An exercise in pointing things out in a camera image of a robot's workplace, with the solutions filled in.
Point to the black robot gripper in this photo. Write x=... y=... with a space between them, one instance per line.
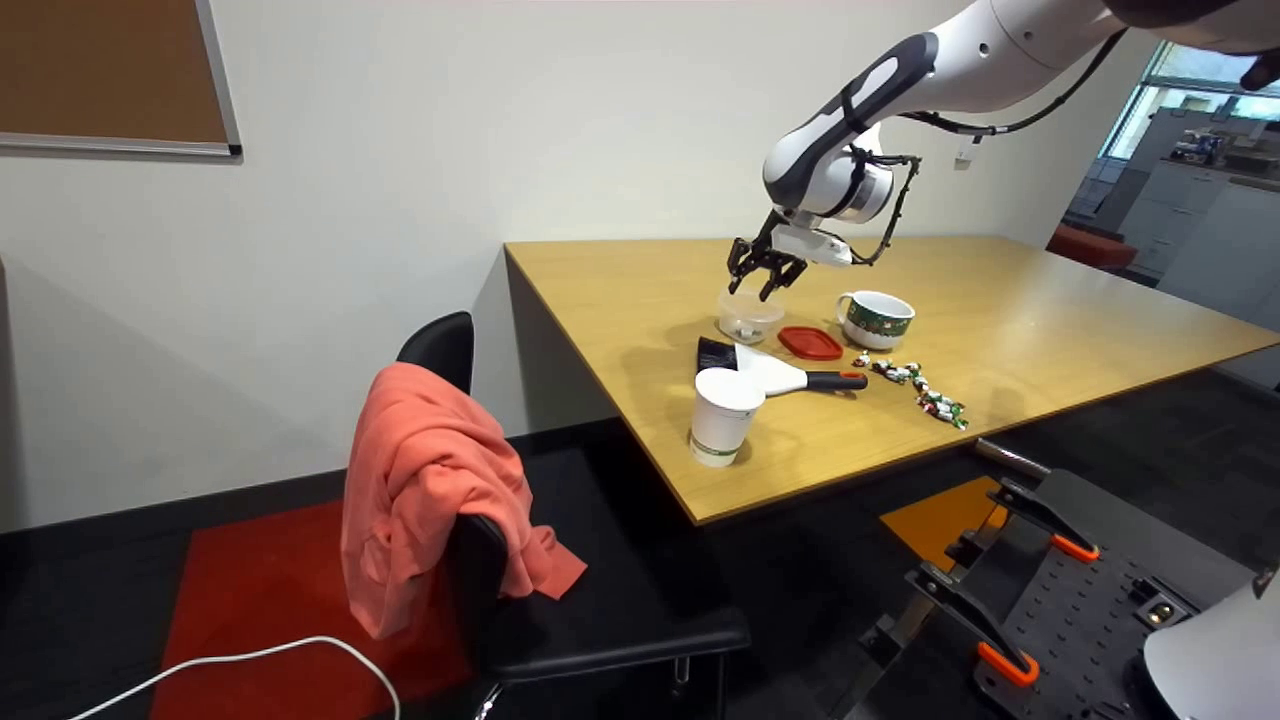
x=782 y=246

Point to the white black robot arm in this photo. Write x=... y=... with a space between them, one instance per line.
x=986 y=53

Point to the white rounded robot base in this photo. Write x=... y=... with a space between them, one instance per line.
x=1220 y=661

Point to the red plastic lid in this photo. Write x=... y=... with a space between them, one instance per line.
x=810 y=346

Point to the small black object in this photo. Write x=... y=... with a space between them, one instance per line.
x=716 y=352

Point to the white paper cup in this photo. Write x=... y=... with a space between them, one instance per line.
x=724 y=412

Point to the orange floor mat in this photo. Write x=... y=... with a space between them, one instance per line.
x=943 y=522

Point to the red sofa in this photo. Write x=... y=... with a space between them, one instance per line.
x=1089 y=249

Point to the black office chair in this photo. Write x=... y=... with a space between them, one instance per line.
x=615 y=584

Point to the black clamp with orange tip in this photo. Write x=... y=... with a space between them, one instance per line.
x=992 y=644
x=1063 y=532

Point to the salmon pink cloth garment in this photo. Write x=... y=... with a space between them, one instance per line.
x=426 y=492

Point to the orange black equipment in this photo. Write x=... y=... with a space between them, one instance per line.
x=1104 y=600

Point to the red floor rug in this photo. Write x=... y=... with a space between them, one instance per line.
x=267 y=584

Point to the brown cork notice board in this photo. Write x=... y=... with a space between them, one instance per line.
x=106 y=66

